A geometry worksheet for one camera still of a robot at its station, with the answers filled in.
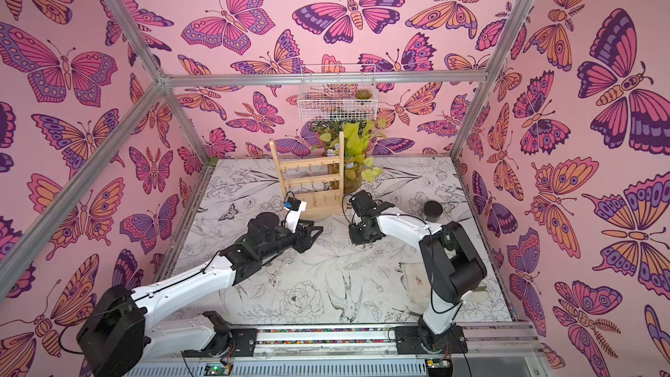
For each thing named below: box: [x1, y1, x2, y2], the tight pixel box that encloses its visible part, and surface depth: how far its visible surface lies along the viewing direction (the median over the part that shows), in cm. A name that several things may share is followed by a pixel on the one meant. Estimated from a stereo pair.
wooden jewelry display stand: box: [268, 131, 347, 218], surface depth 91 cm
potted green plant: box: [310, 118, 388, 194], surface depth 98 cm
